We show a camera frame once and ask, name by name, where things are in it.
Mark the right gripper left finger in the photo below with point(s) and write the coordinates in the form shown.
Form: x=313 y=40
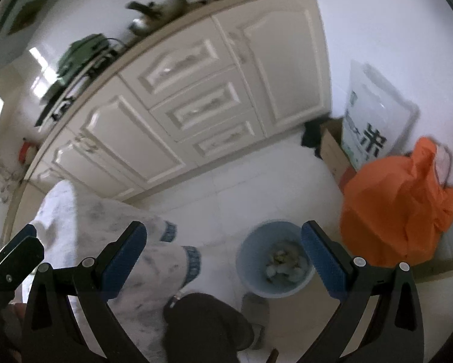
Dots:
x=51 y=332

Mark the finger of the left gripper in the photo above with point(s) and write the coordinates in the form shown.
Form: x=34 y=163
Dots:
x=17 y=265
x=28 y=231

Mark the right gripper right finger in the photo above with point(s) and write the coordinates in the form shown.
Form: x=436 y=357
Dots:
x=395 y=332

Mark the light blue trash bin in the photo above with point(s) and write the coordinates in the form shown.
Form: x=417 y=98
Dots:
x=272 y=263

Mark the white blue patterned tablecloth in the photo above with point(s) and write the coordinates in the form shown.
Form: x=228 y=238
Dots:
x=72 y=223

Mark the red white container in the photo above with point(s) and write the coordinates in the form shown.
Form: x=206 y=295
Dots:
x=27 y=152

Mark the black gas stove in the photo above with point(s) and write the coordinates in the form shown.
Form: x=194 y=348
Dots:
x=66 y=90

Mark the orange plastic bag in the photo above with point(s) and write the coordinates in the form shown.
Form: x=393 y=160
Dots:
x=396 y=209

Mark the person's dark trouser leg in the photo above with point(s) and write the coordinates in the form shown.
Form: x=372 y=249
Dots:
x=201 y=328

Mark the green electric cooking pot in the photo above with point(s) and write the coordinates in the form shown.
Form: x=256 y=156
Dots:
x=79 y=53

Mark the brown cardboard box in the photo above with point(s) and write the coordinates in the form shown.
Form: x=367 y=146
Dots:
x=333 y=154

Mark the white rice sack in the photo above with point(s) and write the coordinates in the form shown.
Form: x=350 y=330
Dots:
x=377 y=117

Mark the steel wok pan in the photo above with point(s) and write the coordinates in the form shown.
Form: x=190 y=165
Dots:
x=154 y=16

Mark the cream lower cabinets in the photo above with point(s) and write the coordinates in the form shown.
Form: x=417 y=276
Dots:
x=208 y=85

